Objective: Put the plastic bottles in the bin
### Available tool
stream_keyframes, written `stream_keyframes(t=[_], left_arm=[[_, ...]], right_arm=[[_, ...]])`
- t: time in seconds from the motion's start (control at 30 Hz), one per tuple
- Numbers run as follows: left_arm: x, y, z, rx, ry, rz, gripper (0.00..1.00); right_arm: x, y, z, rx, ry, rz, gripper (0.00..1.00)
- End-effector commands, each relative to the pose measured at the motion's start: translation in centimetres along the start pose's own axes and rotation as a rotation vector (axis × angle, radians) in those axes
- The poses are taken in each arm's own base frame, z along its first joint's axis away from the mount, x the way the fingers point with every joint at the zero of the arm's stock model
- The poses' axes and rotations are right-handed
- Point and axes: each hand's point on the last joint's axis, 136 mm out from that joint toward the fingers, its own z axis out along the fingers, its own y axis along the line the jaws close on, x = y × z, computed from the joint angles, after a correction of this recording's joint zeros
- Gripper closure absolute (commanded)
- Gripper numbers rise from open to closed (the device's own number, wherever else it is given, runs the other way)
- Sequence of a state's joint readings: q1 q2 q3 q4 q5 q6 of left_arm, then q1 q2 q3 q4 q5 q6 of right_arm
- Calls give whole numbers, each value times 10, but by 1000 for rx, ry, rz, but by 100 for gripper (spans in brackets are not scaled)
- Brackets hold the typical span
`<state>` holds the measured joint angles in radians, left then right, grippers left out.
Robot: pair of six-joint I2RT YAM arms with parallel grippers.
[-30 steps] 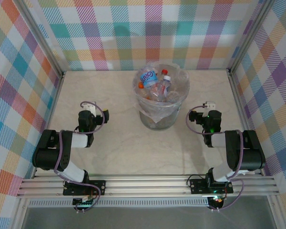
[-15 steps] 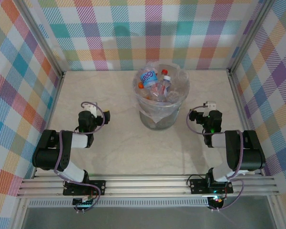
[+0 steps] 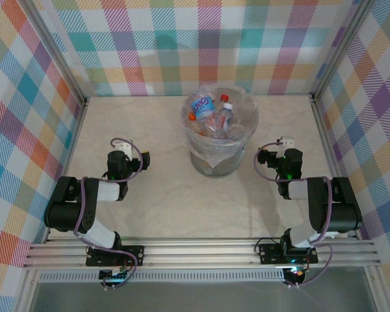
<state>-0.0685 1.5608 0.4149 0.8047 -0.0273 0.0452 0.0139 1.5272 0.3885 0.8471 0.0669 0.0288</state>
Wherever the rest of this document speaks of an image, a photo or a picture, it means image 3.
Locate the grey metal mesh bin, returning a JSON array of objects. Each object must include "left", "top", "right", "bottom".
[{"left": 180, "top": 86, "right": 260, "bottom": 178}]

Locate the right controller board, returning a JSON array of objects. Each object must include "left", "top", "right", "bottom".
[{"left": 283, "top": 265, "right": 309, "bottom": 286}]

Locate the left controller board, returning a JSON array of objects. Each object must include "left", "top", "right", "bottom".
[{"left": 98, "top": 265, "right": 133, "bottom": 289}]

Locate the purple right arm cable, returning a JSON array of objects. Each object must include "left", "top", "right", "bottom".
[{"left": 253, "top": 138, "right": 334, "bottom": 289}]

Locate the aluminium side rail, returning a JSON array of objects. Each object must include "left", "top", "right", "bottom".
[
  {"left": 44, "top": 96, "right": 91, "bottom": 243},
  {"left": 310, "top": 94, "right": 360, "bottom": 241}
]

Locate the aluminium frame post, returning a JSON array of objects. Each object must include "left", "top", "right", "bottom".
[
  {"left": 310, "top": 0, "right": 376, "bottom": 100},
  {"left": 25, "top": 0, "right": 90, "bottom": 107}
]

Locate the clear bottle blue Ganten label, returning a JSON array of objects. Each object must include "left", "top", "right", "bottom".
[{"left": 190, "top": 92, "right": 217, "bottom": 121}]

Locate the clear plastic bin liner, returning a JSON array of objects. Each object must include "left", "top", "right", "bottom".
[{"left": 180, "top": 84, "right": 260, "bottom": 166}]

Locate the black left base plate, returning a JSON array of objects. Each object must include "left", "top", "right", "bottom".
[{"left": 85, "top": 245, "right": 146, "bottom": 268}]

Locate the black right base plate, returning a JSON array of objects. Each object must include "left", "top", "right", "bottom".
[{"left": 257, "top": 240, "right": 320, "bottom": 265}]

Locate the slotted grey cable duct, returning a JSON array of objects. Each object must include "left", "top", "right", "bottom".
[{"left": 35, "top": 272, "right": 286, "bottom": 283}]

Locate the grey metal panel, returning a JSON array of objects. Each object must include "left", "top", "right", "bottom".
[{"left": 29, "top": 281, "right": 378, "bottom": 312}]

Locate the controller board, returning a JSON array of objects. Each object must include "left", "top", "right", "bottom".
[
  {"left": 283, "top": 265, "right": 309, "bottom": 286},
  {"left": 98, "top": 265, "right": 133, "bottom": 289}
]

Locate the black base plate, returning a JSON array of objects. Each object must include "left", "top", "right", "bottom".
[
  {"left": 85, "top": 245, "right": 146, "bottom": 268},
  {"left": 257, "top": 240, "right": 320, "bottom": 265}
]

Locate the blue Pocari label bottle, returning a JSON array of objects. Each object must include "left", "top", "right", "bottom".
[{"left": 214, "top": 102, "right": 235, "bottom": 134}]

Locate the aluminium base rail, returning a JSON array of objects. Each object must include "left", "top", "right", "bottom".
[{"left": 21, "top": 239, "right": 383, "bottom": 270}]

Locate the red cap clear bottle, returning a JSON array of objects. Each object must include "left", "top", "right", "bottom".
[{"left": 211, "top": 93, "right": 231, "bottom": 114}]

